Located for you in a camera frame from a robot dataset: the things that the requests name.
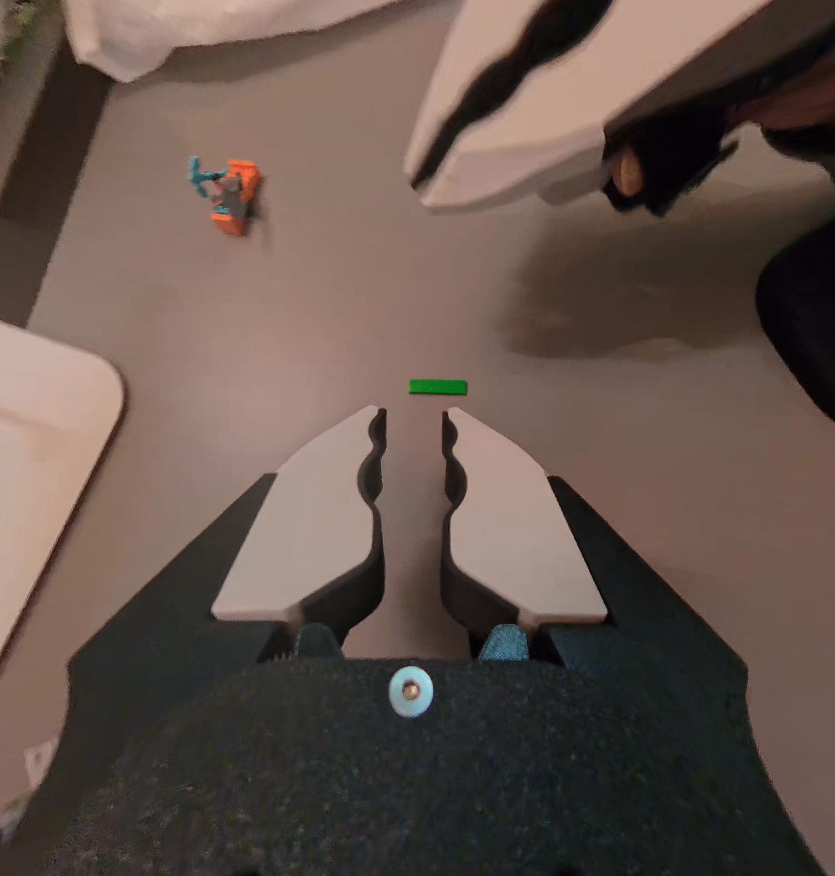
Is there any person's right forearm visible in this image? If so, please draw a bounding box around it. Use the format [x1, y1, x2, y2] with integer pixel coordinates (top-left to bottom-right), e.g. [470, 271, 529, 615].
[762, 123, 835, 186]

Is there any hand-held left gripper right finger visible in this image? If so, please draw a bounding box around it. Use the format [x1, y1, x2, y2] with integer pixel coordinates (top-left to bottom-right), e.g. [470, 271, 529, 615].
[439, 407, 608, 644]

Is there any orange brick minifigure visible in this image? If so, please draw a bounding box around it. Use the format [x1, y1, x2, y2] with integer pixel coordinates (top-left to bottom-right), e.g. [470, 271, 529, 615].
[187, 156, 262, 237]

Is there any white paper bag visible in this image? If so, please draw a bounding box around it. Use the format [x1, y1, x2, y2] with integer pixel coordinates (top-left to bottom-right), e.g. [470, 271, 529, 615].
[62, 0, 405, 83]

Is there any pale wooden book stand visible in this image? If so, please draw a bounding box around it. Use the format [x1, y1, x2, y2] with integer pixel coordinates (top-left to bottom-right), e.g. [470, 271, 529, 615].
[0, 313, 126, 699]

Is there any person's right hand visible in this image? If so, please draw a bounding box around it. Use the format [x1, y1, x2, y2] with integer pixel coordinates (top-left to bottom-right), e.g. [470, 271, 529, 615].
[610, 41, 835, 197]

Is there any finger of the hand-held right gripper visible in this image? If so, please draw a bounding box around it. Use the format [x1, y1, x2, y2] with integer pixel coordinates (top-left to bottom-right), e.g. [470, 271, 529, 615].
[415, 0, 835, 208]
[404, 0, 582, 190]

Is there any grey desk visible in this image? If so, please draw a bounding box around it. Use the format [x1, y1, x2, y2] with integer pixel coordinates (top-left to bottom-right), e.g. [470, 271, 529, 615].
[0, 0, 835, 876]

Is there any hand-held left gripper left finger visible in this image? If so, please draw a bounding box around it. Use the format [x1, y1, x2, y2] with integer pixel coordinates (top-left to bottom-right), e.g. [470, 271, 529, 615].
[211, 405, 389, 646]

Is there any black padded chair armrest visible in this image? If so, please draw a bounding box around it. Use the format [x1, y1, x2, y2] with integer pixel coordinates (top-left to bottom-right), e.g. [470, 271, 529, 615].
[756, 212, 835, 435]

